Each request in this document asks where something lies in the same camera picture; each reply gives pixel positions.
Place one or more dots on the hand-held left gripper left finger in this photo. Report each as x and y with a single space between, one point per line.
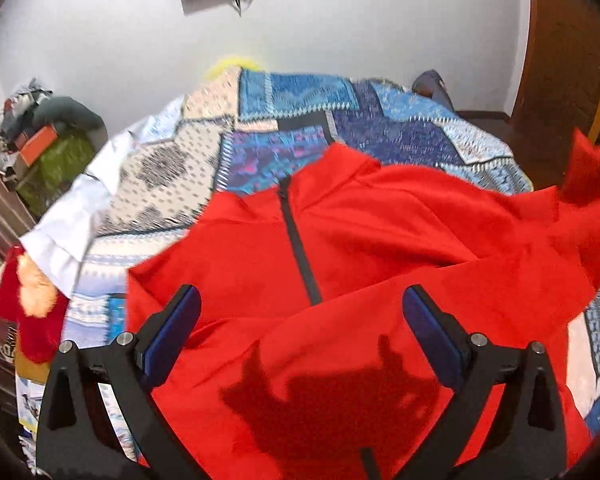
172 332

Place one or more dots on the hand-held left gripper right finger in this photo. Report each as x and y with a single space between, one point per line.
430 332

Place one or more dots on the red zip jacket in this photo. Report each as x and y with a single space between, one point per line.
360 240

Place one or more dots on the pile of mixed clothes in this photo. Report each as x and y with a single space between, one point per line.
12 110

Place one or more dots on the red fluffy cloth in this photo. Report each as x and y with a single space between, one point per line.
37 332

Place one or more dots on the white bed sheet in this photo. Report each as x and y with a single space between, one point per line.
75 210

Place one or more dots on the blue patchwork bedspread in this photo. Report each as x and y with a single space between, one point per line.
180 160

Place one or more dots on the green patterned cloth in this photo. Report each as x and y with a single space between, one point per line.
62 162

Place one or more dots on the orange box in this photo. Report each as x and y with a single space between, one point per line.
37 144

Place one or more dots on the dark blue pillow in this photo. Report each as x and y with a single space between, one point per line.
432 87

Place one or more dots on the yellow fluffy item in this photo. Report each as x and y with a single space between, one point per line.
230 66

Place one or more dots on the brown wooden door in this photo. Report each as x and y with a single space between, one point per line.
560 50

